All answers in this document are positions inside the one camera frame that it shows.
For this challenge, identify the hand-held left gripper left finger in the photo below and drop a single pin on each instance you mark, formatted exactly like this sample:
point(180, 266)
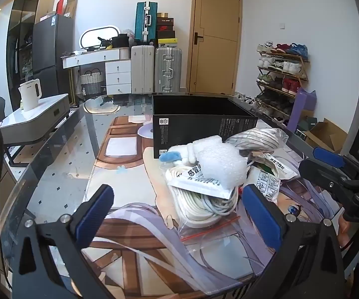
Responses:
point(95, 215)

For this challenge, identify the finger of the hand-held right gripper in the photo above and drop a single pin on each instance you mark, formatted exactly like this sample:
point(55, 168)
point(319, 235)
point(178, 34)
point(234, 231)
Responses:
point(327, 156)
point(316, 169)

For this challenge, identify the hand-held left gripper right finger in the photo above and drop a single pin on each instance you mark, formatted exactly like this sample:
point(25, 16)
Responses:
point(262, 215)

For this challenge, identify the white green medicine sachet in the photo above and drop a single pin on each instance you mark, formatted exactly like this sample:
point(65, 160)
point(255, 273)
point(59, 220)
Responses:
point(284, 166)
point(195, 182)
point(268, 183)

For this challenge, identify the white bubble wrap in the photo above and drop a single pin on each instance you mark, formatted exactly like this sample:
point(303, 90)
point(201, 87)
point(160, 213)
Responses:
point(220, 165)

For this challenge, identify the white blue plush toy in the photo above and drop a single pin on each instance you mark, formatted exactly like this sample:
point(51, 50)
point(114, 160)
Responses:
point(179, 150)

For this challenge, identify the black cardboard box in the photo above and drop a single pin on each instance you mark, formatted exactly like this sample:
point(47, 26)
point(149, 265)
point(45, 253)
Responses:
point(198, 127)

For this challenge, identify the open cardboard box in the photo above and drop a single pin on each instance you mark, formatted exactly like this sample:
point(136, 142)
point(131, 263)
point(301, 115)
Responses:
point(322, 135)

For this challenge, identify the printed anime table mat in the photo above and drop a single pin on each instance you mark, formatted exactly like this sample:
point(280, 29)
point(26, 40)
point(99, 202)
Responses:
point(129, 168)

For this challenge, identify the wooden shoe rack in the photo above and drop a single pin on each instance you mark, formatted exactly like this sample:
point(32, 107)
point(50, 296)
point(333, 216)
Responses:
point(304, 74)

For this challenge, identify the rows of racked shoes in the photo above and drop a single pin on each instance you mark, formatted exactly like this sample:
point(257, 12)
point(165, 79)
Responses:
point(279, 68)

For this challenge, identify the loose white black sneakers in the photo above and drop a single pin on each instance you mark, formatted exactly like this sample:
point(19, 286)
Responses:
point(245, 97)

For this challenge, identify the grey white side cabinet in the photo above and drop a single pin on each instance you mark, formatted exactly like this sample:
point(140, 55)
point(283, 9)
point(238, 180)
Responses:
point(36, 121)

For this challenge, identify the woven storage basket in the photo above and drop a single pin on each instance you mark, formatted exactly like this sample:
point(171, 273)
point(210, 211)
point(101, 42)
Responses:
point(91, 82)

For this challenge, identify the white electric kettle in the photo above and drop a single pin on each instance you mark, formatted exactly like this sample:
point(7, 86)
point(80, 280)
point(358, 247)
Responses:
point(31, 96)

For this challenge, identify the white dressing table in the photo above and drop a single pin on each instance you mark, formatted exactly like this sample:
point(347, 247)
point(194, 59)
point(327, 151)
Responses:
point(117, 74)

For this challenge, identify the white suitcase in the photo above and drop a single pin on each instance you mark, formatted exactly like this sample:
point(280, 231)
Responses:
point(142, 68)

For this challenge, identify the tan wooden door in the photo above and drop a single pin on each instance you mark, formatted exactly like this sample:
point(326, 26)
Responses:
point(216, 37)

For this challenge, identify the silver suitcase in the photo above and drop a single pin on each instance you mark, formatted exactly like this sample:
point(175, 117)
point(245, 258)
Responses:
point(167, 68)

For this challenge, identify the black yellow tool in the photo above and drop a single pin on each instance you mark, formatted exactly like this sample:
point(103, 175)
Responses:
point(105, 43)

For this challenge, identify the black refrigerator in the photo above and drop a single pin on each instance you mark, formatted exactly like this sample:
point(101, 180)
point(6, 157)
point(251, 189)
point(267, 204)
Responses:
point(51, 46)

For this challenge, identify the black round box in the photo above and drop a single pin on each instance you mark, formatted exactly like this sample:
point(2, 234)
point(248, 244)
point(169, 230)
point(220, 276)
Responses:
point(120, 41)

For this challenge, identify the oval white-framed mirror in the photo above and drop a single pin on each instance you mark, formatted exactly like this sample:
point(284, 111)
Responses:
point(100, 35)

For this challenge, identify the grey plush toy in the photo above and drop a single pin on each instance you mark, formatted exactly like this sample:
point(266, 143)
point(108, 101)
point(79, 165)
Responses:
point(129, 35)

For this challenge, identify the black yellow shoe box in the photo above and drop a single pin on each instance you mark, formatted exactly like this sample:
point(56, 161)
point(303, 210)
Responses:
point(167, 42)

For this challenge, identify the teal suitcase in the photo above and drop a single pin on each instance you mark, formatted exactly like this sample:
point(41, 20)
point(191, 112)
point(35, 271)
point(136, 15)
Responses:
point(145, 21)

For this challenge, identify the black red-logo shoe box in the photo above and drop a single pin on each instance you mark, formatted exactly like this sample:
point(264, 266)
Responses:
point(165, 24)

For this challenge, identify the flat brown cardboard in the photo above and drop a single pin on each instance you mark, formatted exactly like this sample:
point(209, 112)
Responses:
point(71, 7)

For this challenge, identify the small brown box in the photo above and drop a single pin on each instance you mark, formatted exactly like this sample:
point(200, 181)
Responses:
point(163, 15)

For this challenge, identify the red box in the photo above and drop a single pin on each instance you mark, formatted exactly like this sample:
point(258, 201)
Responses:
point(60, 6)

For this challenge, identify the dark glass wardrobe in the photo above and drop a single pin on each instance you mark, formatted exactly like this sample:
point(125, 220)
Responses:
point(22, 15)

